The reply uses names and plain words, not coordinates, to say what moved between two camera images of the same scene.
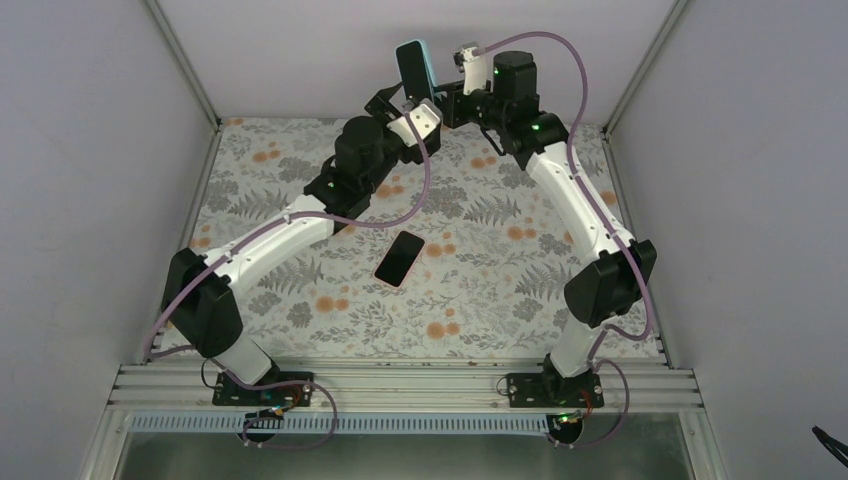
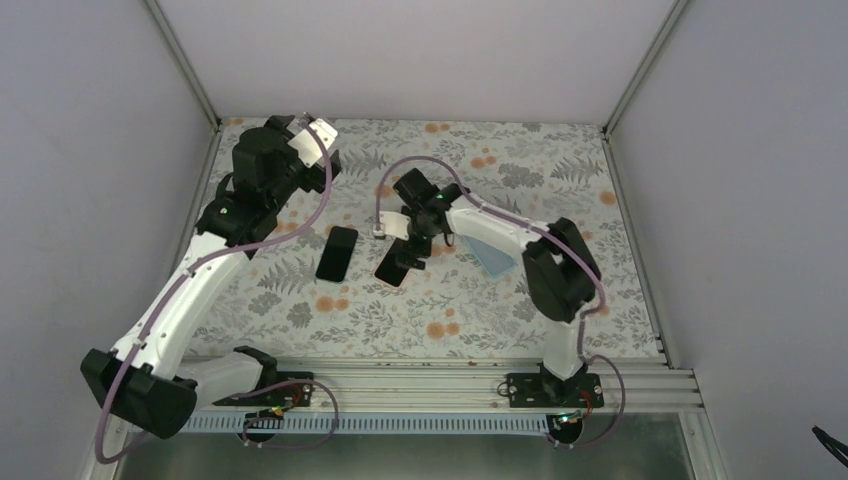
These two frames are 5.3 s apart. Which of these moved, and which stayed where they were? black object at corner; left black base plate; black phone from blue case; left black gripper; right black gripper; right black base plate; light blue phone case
Moved: black phone from blue case; light blue phone case; right black gripper; left black gripper
Stayed: black object at corner; left black base plate; right black base plate
